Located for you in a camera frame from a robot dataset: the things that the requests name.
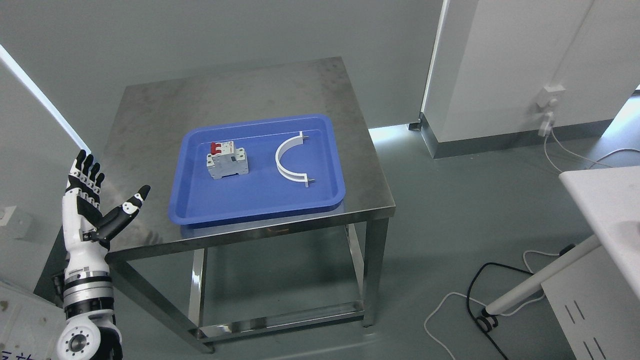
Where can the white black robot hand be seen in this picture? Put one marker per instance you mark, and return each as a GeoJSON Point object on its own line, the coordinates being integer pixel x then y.
{"type": "Point", "coordinates": [83, 224]}

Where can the white circuit breaker red switches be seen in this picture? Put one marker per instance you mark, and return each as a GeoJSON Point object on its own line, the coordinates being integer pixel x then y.
{"type": "Point", "coordinates": [226, 159]}

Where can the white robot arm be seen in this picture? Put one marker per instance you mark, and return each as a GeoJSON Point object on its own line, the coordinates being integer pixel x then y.
{"type": "Point", "coordinates": [86, 290]}

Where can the blue plastic tray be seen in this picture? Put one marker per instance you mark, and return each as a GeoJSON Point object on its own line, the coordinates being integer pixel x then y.
{"type": "Point", "coordinates": [198, 200]}

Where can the stainless steel table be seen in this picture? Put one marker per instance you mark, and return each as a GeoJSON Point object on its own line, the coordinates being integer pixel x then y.
{"type": "Point", "coordinates": [161, 265]}

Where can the white cart leg with caster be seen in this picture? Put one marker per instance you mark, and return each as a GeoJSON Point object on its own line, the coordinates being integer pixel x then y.
{"type": "Point", "coordinates": [487, 320]}

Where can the white cabinet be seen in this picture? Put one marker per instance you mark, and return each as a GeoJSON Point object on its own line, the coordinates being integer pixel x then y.
{"type": "Point", "coordinates": [595, 299]}

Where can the white curved bracket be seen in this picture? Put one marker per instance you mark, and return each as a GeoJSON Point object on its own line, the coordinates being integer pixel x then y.
{"type": "Point", "coordinates": [289, 162]}

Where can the white wall socket with plug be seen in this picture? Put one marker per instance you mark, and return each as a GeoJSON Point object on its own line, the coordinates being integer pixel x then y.
{"type": "Point", "coordinates": [547, 100]}

